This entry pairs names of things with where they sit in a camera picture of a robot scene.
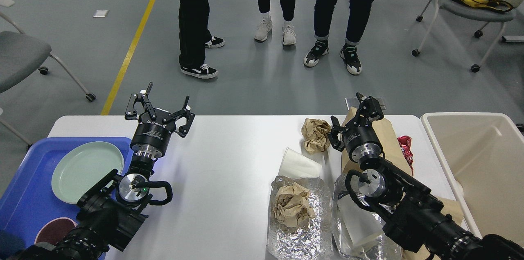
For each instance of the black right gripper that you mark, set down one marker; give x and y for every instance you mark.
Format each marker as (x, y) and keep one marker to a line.
(361, 138)

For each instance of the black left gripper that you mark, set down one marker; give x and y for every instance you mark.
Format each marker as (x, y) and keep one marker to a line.
(151, 139)

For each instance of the brown paper ball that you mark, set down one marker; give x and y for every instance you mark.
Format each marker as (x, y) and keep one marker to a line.
(316, 135)

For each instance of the brown paper bag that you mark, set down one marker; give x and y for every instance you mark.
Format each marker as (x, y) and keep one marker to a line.
(427, 168)

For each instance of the green plate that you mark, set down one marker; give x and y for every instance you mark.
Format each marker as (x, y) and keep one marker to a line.
(83, 167)

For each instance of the dark teal cup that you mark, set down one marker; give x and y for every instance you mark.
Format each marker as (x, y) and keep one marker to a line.
(10, 244)

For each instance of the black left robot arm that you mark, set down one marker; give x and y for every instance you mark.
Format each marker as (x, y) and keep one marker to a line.
(111, 209)

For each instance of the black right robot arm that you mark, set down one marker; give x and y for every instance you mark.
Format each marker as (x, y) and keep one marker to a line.
(412, 215)

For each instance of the red foil wrapper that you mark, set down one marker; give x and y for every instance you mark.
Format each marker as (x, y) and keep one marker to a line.
(405, 145)

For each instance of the white paper cup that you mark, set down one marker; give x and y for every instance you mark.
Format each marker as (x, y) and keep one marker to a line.
(294, 165)

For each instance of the person in black trousers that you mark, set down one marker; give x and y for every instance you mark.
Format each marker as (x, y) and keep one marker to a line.
(194, 37)

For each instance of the crumpled brown paper on foil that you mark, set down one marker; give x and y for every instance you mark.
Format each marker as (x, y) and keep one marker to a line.
(292, 209)

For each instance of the aluminium foil sheet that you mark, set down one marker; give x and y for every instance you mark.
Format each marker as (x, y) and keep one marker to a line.
(311, 243)

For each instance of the beige plastic bin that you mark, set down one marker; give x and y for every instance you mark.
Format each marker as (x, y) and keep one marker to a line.
(482, 155)

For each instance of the blue plastic tray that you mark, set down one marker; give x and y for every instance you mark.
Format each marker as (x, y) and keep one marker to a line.
(29, 202)

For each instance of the grey chair left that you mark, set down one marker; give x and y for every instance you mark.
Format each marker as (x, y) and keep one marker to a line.
(22, 54)

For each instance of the grey chair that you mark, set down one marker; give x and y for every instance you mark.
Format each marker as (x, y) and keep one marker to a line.
(22, 54)
(470, 14)

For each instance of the grey chair right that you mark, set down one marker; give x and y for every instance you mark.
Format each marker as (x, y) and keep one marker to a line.
(470, 14)

